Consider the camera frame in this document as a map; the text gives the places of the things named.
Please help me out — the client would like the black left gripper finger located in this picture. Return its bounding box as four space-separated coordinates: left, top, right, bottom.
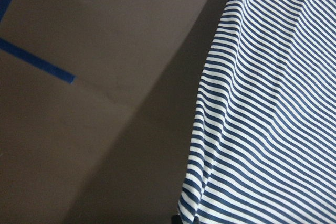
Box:
171 215 181 224

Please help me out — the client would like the striped polo shirt white collar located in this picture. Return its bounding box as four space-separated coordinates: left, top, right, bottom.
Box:
177 0 335 223

